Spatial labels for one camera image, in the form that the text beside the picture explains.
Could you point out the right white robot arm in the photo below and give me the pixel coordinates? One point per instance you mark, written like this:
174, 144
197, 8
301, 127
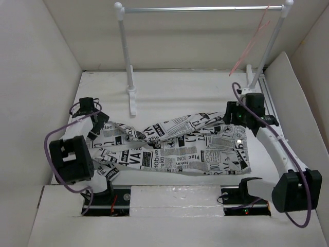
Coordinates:
298, 187

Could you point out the white garment rack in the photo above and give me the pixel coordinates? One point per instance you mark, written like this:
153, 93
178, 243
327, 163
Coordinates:
252, 79

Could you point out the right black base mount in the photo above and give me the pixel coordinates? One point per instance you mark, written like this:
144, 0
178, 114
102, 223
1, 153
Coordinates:
236, 201

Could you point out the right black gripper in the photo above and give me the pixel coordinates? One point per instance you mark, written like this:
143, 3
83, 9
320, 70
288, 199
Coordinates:
231, 106

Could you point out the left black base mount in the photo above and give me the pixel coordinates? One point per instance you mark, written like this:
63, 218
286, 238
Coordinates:
113, 202

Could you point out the pink wire hanger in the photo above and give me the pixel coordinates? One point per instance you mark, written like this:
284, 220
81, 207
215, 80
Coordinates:
252, 42

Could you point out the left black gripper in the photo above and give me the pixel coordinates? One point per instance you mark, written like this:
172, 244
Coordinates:
102, 119

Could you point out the newspaper print trousers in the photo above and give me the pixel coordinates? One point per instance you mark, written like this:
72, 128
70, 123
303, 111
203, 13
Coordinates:
196, 144

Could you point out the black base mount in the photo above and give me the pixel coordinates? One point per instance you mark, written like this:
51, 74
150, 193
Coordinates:
113, 202
236, 201

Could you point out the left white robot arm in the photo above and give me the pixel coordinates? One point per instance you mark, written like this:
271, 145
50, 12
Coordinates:
68, 153

